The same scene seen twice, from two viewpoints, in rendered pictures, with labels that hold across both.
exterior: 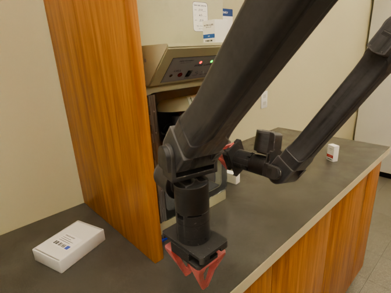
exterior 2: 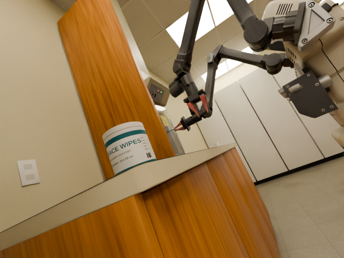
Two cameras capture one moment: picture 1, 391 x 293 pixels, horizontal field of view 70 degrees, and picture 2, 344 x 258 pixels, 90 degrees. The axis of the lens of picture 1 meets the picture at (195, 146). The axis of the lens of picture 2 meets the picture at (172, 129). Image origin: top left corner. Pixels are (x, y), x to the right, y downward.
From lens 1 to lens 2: 79 cm
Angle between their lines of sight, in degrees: 42
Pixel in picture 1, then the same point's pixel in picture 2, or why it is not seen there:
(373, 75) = (213, 68)
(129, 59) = (140, 78)
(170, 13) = not seen: hidden behind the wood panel
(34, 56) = (75, 115)
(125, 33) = (136, 71)
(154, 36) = not seen: hidden behind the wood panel
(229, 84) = (190, 29)
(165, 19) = not seen: hidden behind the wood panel
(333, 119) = (210, 84)
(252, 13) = (190, 14)
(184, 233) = (192, 89)
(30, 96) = (74, 132)
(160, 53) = (147, 80)
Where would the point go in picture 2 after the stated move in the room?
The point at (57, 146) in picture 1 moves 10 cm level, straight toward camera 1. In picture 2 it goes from (89, 159) to (97, 153)
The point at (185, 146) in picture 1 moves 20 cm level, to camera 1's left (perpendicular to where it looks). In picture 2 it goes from (183, 56) to (143, 60)
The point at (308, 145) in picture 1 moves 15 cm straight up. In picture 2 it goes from (208, 95) to (198, 77)
